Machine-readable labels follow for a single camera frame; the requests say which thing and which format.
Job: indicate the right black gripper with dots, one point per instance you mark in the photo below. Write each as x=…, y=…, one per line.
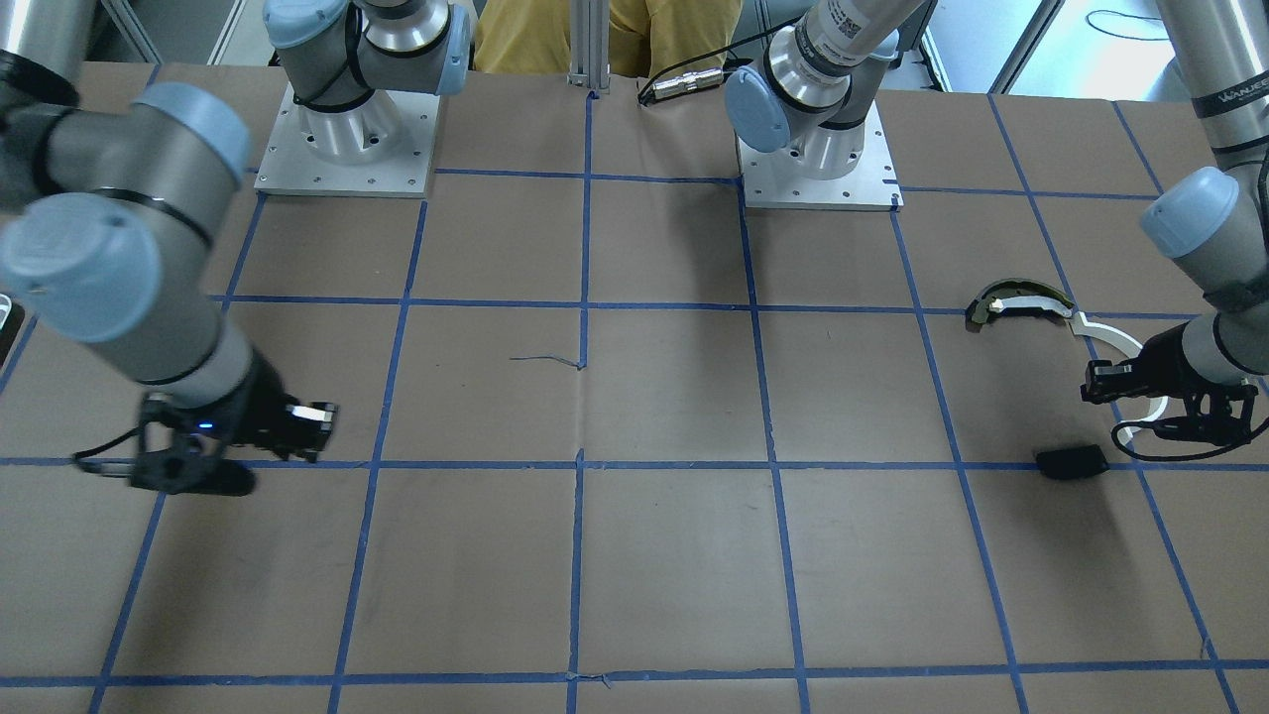
x=252, y=404

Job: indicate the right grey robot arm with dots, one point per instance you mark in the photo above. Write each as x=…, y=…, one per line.
x=115, y=213

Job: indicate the olive green brake shoe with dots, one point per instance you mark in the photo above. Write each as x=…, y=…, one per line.
x=1017, y=297

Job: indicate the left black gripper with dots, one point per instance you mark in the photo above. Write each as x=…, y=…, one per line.
x=1173, y=365

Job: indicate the small black plastic part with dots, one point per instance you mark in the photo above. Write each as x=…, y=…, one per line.
x=1072, y=463

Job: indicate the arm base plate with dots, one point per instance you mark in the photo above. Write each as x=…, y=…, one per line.
x=840, y=170
x=383, y=149

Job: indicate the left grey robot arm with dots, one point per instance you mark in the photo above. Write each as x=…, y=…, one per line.
x=1211, y=224

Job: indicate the aluminium frame post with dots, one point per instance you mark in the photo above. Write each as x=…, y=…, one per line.
x=588, y=45

